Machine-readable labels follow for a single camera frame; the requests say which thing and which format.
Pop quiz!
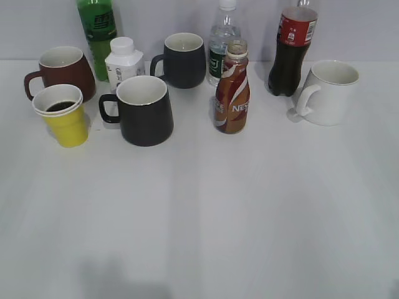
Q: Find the yellow paper cup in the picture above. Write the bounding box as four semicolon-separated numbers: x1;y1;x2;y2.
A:
32;84;88;148

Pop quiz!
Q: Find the black mug front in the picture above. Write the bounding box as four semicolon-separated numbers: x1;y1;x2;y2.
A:
99;75;174;146

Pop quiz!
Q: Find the brown Nescafe coffee bottle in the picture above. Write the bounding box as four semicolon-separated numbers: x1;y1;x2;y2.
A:
214;39;250;134

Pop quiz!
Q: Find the dark grey mug rear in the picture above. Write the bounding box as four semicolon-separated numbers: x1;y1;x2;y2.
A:
150;32;206;89

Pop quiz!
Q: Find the white ceramic mug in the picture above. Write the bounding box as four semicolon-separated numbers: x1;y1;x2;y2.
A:
295;60;360;126

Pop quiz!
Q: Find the clear water bottle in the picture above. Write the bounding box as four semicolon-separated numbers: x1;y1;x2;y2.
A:
208;0;241;87

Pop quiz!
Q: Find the white milk carton bottle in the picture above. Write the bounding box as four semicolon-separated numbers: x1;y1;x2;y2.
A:
105;37;145;93

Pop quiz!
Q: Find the brown ceramic mug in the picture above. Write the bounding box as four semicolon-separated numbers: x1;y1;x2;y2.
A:
24;46;95;102

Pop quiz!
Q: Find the green plastic soda bottle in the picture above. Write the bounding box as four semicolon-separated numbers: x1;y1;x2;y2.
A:
75;0;117;81

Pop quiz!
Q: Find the cola bottle red label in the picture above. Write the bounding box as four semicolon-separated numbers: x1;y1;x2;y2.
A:
268;1;320;97

